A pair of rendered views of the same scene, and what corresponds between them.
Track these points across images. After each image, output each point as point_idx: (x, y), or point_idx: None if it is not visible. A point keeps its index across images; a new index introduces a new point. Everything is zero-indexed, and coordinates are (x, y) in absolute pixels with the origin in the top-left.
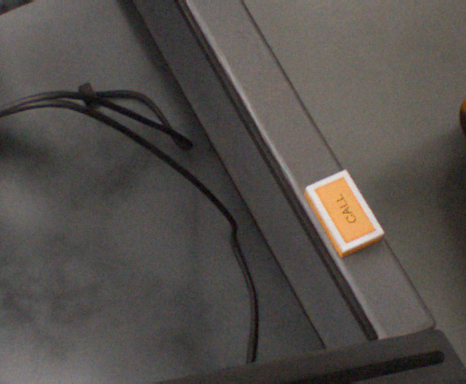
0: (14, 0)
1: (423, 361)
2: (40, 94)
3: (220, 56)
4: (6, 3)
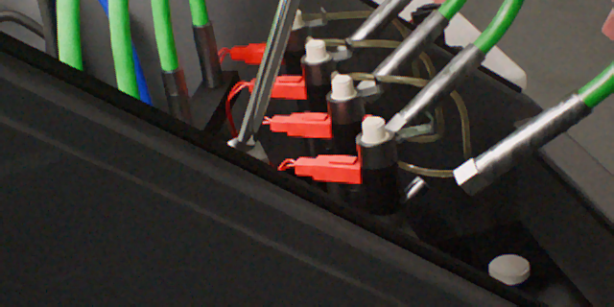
0: (540, 132)
1: None
2: (555, 305)
3: None
4: (533, 137)
